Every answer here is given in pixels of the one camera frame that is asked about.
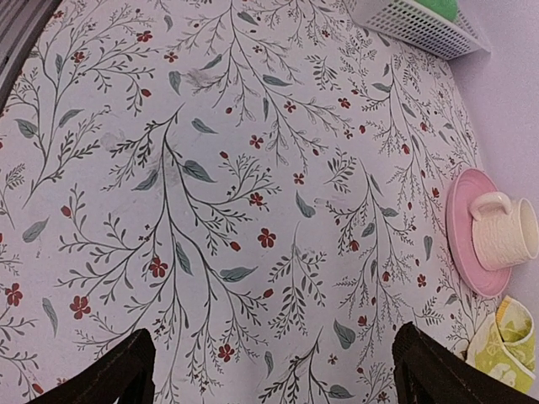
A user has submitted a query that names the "white plastic basket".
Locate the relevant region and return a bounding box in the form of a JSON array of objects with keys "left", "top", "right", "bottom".
[{"left": 344, "top": 1, "right": 491, "bottom": 61}]

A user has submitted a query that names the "front aluminium rail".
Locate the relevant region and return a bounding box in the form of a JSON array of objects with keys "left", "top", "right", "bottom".
[{"left": 1, "top": 0, "right": 61, "bottom": 109}]

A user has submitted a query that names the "yellow patterned towel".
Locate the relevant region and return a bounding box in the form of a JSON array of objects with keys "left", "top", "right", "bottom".
[{"left": 466, "top": 295, "right": 536, "bottom": 393}]

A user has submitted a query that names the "cream ceramic mug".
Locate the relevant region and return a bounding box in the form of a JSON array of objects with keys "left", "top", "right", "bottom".
[{"left": 468, "top": 191, "right": 538, "bottom": 271}]

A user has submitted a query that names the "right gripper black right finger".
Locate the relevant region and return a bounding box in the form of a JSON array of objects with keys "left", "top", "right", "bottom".
[{"left": 392, "top": 322, "right": 537, "bottom": 404}]

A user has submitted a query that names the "green microfibre towel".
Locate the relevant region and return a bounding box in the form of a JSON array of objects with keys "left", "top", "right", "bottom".
[{"left": 416, "top": 0, "right": 459, "bottom": 22}]

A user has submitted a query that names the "pink plate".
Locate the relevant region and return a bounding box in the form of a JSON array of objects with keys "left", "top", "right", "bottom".
[{"left": 446, "top": 168, "right": 511, "bottom": 299}]

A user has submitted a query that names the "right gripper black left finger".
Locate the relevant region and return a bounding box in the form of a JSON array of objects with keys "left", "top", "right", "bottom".
[{"left": 41, "top": 328, "right": 155, "bottom": 403}]

